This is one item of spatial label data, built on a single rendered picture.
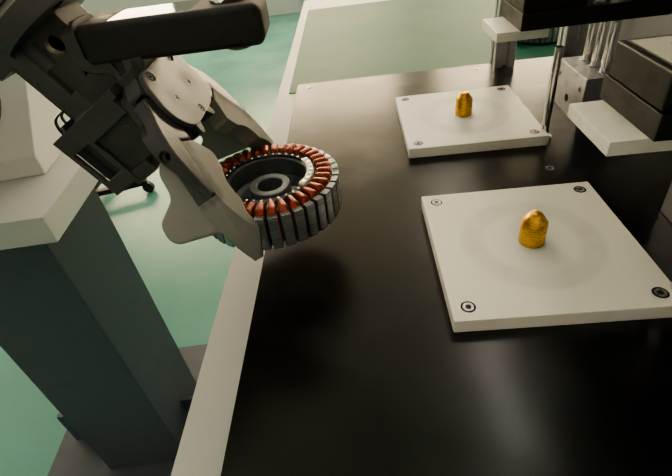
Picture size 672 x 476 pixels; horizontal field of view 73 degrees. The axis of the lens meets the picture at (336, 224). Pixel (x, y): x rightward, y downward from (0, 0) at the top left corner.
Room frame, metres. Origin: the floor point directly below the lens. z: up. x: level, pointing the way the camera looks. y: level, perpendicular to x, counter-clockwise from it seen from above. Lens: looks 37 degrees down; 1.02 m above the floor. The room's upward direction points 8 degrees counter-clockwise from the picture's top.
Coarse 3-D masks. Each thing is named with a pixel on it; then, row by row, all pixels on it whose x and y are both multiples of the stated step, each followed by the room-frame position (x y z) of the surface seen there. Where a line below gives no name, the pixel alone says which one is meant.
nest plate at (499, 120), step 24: (408, 96) 0.58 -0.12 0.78; (432, 96) 0.57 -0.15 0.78; (456, 96) 0.56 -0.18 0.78; (480, 96) 0.55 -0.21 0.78; (504, 96) 0.54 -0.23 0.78; (408, 120) 0.51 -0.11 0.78; (432, 120) 0.50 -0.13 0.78; (456, 120) 0.49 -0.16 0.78; (480, 120) 0.48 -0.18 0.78; (504, 120) 0.47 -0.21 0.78; (528, 120) 0.46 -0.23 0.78; (408, 144) 0.45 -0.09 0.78; (432, 144) 0.44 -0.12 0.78; (456, 144) 0.43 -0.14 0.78; (480, 144) 0.43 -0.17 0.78; (504, 144) 0.43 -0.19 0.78; (528, 144) 0.42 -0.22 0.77
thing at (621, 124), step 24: (624, 48) 0.28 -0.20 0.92; (648, 48) 0.27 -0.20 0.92; (624, 72) 0.27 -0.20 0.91; (648, 72) 0.25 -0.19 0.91; (600, 96) 0.29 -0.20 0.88; (624, 96) 0.26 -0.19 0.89; (648, 96) 0.24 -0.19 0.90; (576, 120) 0.27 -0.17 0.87; (600, 120) 0.26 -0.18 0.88; (624, 120) 0.25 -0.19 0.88; (648, 120) 0.23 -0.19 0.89; (600, 144) 0.24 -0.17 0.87; (624, 144) 0.23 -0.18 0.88; (648, 144) 0.23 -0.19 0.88
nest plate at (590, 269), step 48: (480, 192) 0.34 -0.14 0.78; (528, 192) 0.33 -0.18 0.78; (576, 192) 0.32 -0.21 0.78; (432, 240) 0.28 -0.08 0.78; (480, 240) 0.27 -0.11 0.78; (576, 240) 0.25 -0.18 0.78; (624, 240) 0.25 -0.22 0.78; (480, 288) 0.22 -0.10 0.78; (528, 288) 0.21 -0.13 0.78; (576, 288) 0.21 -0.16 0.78; (624, 288) 0.20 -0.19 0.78
